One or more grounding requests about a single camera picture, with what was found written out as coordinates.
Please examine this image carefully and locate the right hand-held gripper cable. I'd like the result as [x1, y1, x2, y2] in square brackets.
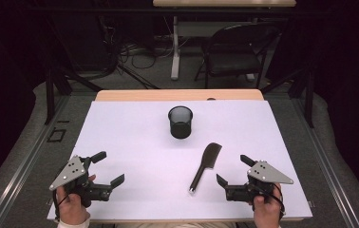
[253, 182, 286, 219]

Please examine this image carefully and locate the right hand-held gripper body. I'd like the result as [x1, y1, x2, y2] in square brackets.
[224, 161, 294, 202]

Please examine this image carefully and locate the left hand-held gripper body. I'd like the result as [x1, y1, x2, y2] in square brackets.
[48, 155, 112, 208]

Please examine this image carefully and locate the hand-held gripper cable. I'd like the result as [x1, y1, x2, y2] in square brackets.
[51, 189, 71, 221]
[253, 182, 286, 219]

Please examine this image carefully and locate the person's left hand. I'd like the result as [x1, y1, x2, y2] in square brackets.
[55, 174, 97, 226]

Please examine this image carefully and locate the black tripod leg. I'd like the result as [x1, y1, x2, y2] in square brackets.
[117, 63, 161, 90]

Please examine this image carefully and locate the metal floor rail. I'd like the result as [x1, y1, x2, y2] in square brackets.
[0, 94, 71, 228]
[291, 98, 359, 228]

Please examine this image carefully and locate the person's right hand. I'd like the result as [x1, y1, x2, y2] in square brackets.
[253, 182, 284, 228]

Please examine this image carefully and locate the white board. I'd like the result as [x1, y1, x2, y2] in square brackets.
[47, 100, 313, 221]

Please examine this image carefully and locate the black comb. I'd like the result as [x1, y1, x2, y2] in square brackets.
[189, 142, 223, 194]

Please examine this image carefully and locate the black mesh pen holder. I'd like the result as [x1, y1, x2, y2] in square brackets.
[167, 105, 194, 140]

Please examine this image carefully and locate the black metal stand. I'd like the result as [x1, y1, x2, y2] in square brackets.
[261, 67, 315, 129]
[44, 65, 104, 126]

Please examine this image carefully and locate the black folding chair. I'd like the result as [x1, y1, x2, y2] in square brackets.
[194, 23, 280, 89]

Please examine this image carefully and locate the bundle of floor cables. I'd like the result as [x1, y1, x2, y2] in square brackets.
[98, 15, 176, 80]

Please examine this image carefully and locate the white desk with wooden top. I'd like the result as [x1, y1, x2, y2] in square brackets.
[152, 0, 297, 82]

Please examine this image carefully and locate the left hand-held gripper cable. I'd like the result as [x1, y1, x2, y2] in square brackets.
[51, 189, 71, 221]

